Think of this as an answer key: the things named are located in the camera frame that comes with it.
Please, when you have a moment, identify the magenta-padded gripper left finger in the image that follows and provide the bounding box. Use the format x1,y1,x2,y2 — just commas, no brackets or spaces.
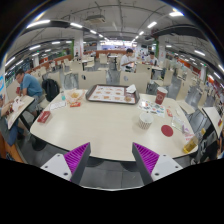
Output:
40,142,92,185

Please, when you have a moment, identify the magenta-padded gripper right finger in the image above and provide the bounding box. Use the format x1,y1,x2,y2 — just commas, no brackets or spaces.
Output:
131,142,184,185

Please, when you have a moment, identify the clear bottle of yellow drink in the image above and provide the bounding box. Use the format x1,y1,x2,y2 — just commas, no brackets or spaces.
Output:
182,127,207,155

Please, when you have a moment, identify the flat round red coaster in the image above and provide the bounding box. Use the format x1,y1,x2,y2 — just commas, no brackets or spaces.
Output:
160,124,174,138

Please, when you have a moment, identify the brown houndstooth paper cup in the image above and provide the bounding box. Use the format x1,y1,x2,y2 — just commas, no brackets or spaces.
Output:
137,112,155,131

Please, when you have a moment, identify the clear plastic packet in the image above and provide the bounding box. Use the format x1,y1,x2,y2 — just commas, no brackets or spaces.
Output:
171,115,185,133

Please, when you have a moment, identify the purple tissue pack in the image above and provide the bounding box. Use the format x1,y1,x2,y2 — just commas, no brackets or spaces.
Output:
181,125,194,138

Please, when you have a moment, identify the colourful sticker sheet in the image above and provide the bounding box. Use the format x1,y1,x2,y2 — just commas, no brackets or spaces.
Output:
137,99,167,118

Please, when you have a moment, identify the small red carton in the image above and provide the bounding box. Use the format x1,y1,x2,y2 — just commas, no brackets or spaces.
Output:
36,110,52,124

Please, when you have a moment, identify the white paper receipt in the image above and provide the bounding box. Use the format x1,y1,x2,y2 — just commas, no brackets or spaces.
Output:
49,100,68,112

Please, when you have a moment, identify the red paper drink cup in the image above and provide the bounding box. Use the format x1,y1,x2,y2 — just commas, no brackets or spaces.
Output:
154,86,169,106

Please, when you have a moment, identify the person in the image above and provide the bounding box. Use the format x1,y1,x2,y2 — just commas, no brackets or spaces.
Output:
143,50,160,67
196,128,224,162
14,68,45,118
119,48,137,73
0,94,20,148

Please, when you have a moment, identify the white napkin on tray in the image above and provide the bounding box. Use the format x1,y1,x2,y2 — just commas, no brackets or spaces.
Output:
125,83,138,95

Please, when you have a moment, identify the dark food tray with paper liner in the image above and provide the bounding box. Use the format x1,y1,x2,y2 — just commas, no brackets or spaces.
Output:
85,83,141,106

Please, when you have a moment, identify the black backpack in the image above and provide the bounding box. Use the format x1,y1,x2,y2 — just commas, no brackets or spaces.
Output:
41,78,61,103

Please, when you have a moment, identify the beige dining table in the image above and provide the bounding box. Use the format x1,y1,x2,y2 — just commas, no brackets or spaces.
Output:
5,95,36,130
202,106,224,138

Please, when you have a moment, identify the group of beige chairs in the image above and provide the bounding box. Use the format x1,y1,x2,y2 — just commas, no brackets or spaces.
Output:
29,53,221,111

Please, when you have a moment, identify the ceiling air conditioner unit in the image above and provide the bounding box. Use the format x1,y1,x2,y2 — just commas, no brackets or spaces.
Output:
84,14,107,24

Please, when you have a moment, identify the group of ceiling lights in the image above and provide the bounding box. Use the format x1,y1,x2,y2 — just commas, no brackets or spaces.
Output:
3,9,224,73

